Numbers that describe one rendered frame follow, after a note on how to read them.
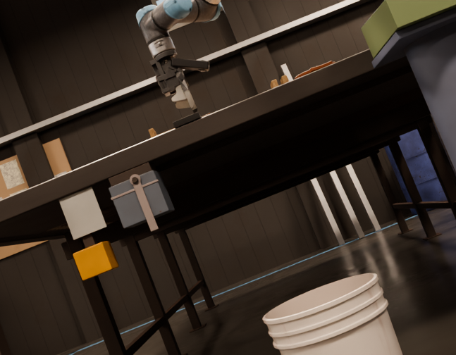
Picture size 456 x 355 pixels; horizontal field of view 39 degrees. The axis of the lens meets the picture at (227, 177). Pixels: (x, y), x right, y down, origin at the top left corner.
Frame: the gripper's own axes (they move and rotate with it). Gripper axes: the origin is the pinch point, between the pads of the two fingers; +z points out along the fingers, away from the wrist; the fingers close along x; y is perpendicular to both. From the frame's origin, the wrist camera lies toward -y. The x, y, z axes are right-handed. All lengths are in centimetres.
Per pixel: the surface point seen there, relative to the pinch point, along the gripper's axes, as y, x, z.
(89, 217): 38.7, 18.4, 18.2
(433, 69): -54, 49, 20
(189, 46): -20, -554, -164
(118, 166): 25.7, 19.8, 8.6
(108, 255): 37, 21, 30
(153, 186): 18.5, 22.1, 17.7
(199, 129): 1.2, 21.1, 8.3
